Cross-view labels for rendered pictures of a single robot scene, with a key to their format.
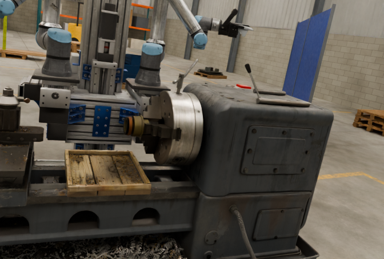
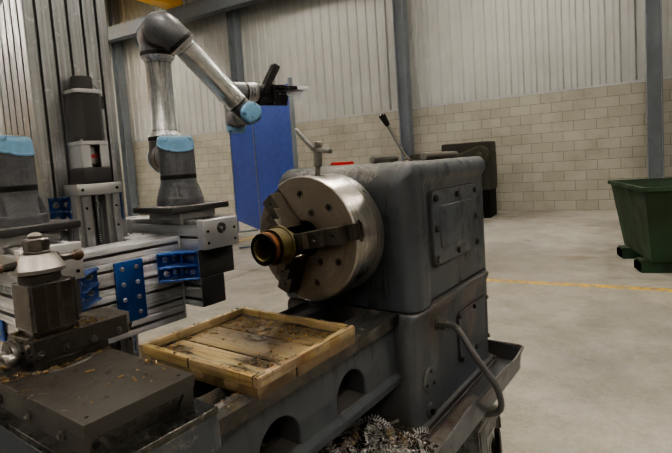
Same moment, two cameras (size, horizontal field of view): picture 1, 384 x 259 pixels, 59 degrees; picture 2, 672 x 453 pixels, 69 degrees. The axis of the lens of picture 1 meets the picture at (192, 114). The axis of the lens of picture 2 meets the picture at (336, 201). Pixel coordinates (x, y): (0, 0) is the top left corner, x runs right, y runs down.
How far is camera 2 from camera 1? 0.74 m
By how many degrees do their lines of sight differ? 31
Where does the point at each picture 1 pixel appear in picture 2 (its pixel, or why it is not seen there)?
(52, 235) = not seen: outside the picture
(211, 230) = (426, 368)
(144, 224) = (349, 404)
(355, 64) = (309, 158)
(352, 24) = not seen: hidden behind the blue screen
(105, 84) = (103, 227)
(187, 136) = (370, 231)
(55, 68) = (21, 210)
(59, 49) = (19, 170)
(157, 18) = (162, 94)
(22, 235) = not seen: outside the picture
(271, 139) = (449, 206)
